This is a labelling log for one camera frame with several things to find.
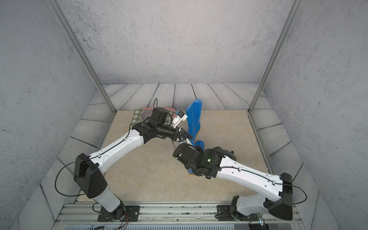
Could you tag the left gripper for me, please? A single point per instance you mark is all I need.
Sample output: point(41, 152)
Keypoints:
point(177, 136)

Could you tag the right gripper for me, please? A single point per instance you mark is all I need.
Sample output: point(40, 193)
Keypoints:
point(200, 150)

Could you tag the blue rubber boot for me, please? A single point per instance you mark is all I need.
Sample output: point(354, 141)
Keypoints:
point(200, 146)
point(193, 112)

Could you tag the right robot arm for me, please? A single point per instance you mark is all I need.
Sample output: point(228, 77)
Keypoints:
point(274, 192)

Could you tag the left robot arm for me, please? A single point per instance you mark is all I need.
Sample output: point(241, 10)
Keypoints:
point(89, 170)

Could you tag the green checkered cloth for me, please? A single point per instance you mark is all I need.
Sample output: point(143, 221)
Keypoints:
point(136, 117)

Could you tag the purple bowl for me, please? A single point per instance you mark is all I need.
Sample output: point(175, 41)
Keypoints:
point(146, 114)

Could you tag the pink tray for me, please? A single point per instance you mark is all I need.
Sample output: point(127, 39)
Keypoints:
point(172, 110)

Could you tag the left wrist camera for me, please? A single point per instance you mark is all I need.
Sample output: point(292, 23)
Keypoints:
point(178, 118)

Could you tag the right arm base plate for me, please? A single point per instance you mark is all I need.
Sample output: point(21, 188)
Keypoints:
point(230, 213)

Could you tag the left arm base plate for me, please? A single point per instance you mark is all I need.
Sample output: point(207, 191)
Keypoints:
point(121, 214)

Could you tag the left aluminium frame post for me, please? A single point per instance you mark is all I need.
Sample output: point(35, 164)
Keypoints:
point(65, 25)

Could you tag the aluminium frame post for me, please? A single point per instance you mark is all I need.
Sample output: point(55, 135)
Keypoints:
point(295, 7)
point(65, 25)

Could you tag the right aluminium frame post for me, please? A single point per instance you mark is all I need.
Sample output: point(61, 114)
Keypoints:
point(295, 7)

